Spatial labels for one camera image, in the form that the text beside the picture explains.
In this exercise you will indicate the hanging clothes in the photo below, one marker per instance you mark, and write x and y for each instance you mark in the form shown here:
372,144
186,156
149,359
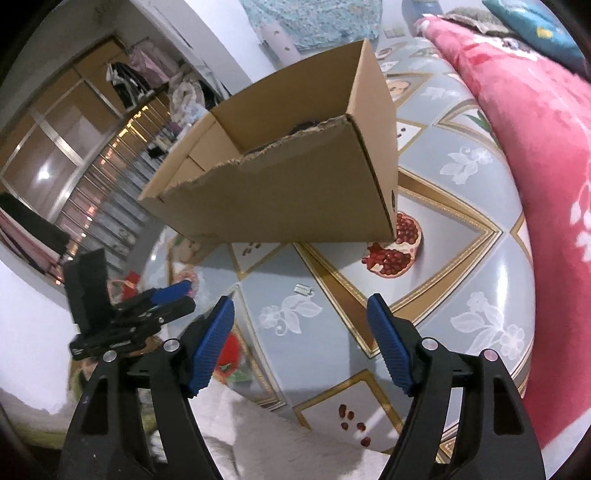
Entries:
147,68

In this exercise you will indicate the black purple wrist watch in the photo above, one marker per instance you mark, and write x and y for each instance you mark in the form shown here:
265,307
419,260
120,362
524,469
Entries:
304,126

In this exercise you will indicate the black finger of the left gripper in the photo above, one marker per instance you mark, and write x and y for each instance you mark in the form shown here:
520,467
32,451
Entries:
169,312

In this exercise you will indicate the grey brown pillow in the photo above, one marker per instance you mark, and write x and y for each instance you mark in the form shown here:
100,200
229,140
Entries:
478,20

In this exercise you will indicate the brown cardboard box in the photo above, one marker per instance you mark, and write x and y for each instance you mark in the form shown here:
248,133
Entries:
238,176

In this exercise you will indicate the silver rectangular hair clip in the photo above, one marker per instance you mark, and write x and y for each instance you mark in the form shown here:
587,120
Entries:
303,290

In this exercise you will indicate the blue water jug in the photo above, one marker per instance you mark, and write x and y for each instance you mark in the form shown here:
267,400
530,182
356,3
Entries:
426,7

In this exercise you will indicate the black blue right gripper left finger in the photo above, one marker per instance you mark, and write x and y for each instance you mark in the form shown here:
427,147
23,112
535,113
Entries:
173,373

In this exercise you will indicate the wooden wardrobe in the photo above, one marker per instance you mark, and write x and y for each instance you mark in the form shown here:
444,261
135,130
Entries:
50,144

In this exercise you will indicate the pink floral blanket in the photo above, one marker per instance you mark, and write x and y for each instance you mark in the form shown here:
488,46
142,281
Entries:
540,113

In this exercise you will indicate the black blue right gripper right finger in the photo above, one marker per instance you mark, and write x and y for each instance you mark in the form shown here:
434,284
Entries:
495,438

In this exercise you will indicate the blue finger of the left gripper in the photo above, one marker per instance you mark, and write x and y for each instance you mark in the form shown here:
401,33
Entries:
172,293

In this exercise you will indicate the metal stair railing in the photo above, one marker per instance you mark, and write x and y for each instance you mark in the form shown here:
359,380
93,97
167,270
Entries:
99,207

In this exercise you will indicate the teal floral pillow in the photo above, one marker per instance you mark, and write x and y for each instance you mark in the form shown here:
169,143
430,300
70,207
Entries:
542,30

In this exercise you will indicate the pile of clothes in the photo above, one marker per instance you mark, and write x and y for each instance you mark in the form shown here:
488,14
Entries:
189,99

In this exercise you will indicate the teal floral hanging cloth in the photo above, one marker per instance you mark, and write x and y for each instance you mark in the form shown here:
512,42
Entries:
316,24

